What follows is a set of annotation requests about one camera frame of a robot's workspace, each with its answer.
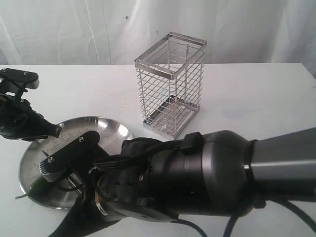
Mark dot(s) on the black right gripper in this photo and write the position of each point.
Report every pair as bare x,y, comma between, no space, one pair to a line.
112,197

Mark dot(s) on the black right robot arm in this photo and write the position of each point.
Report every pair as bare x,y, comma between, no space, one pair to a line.
216,174

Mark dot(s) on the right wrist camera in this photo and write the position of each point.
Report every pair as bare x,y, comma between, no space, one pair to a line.
77,158

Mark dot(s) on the white backdrop curtain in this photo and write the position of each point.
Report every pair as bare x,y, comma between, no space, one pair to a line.
117,31

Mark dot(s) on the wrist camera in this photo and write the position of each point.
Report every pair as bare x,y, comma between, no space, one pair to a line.
13,80
77,158

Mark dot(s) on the green cucumber with stem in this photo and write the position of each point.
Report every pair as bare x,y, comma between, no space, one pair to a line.
37,188

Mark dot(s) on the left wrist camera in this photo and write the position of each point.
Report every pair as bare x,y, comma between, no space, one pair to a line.
13,80

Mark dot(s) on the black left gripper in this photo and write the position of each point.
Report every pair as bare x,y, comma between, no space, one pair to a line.
19,121

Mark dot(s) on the wire metal utensil rack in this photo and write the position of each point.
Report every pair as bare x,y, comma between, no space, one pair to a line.
170,75

